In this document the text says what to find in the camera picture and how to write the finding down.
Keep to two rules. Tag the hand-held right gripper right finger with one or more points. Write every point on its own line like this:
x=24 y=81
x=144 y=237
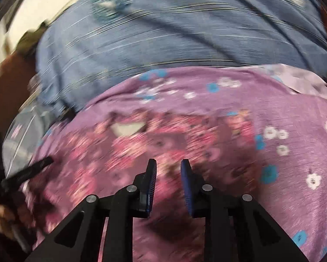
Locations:
x=186 y=185

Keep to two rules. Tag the olive green cloth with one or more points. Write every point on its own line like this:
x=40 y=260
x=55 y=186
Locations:
x=32 y=39

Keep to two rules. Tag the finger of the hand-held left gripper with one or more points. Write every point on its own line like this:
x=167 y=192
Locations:
x=29 y=170

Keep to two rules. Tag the grey printed cloth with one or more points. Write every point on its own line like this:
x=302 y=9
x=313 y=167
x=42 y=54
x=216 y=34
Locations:
x=21 y=136

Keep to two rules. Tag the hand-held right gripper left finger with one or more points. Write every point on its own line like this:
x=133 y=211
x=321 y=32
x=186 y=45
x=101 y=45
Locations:
x=152 y=185

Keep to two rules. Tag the person's left hand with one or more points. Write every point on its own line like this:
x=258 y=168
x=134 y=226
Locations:
x=5 y=218

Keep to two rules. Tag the mauve floral garment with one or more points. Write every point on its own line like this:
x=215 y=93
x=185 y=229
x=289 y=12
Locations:
x=141 y=139

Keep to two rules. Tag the blue plaid bed sheet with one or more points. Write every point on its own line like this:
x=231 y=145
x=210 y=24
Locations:
x=180 y=27

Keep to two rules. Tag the brown wooden furniture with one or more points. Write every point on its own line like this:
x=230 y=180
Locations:
x=7 y=87

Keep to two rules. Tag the purple floral blanket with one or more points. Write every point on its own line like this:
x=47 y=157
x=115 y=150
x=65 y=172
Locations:
x=275 y=109

